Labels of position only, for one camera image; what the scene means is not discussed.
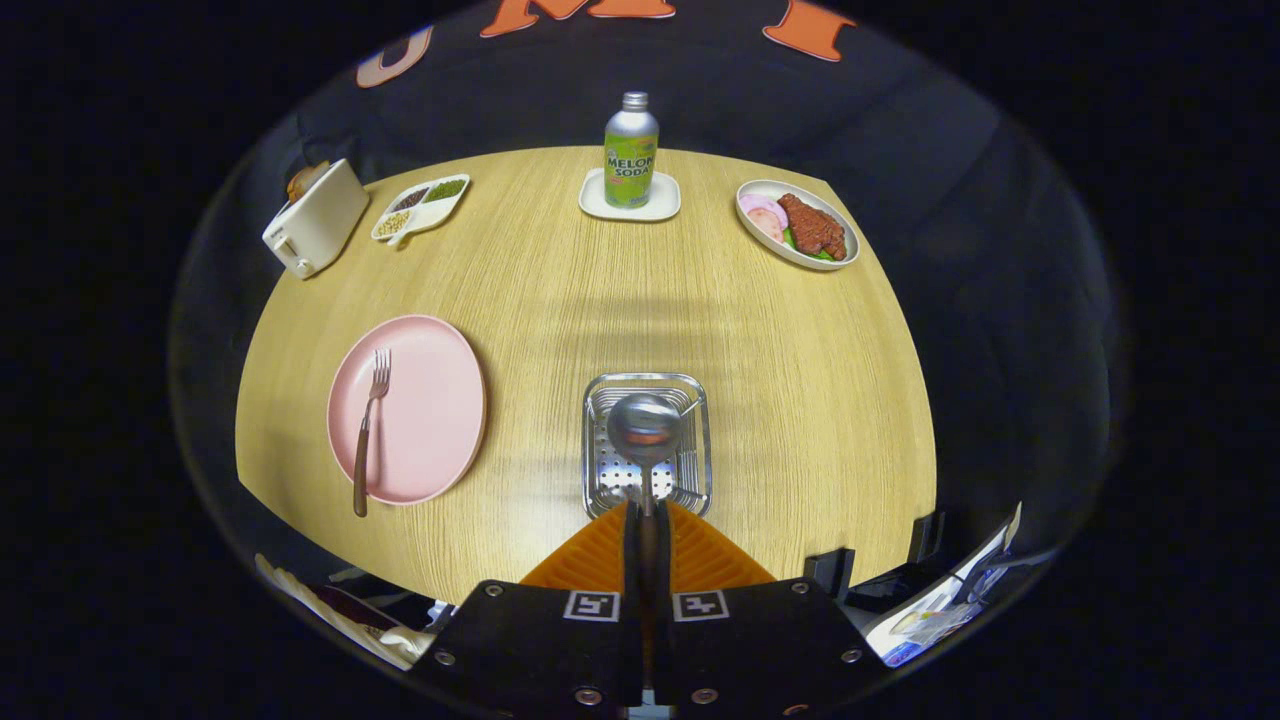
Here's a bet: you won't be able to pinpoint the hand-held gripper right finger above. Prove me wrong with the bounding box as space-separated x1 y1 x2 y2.
655 500 891 716

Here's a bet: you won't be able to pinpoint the metal wire basket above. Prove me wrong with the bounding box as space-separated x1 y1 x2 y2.
582 372 713 519

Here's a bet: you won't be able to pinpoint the pink ham slices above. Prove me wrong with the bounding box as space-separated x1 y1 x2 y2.
739 193 789 244

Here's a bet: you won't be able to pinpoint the metal fork with brown handle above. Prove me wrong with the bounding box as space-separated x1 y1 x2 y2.
352 348 393 518

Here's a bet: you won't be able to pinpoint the white papers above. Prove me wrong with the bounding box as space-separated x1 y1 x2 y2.
865 503 1051 666

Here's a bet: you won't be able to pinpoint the pink plate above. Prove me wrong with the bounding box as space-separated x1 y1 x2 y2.
327 315 488 506

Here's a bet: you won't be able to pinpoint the black table bracket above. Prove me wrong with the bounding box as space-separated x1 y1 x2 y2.
908 512 946 566

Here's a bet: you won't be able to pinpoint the green soda bottle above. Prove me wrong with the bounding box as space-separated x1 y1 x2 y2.
604 92 660 209

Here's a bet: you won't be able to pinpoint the white toaster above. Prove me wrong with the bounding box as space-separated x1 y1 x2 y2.
262 158 370 280

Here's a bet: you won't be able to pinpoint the metal spoon with brown handle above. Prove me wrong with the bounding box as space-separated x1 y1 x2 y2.
607 393 683 591

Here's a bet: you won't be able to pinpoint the white food plate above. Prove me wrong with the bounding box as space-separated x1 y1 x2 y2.
735 180 860 272

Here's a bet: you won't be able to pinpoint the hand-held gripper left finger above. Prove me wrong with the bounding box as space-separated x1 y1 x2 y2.
408 500 646 716

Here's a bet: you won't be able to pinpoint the white square coaster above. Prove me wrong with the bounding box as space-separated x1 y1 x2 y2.
579 168 682 223

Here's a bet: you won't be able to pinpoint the black backdrop cloth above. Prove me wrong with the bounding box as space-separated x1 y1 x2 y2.
175 0 1111 561

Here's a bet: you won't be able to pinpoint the white divided dish with beans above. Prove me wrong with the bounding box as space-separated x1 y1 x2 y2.
371 174 471 248

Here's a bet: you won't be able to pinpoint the brown meat piece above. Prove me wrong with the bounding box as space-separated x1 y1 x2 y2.
778 193 847 261

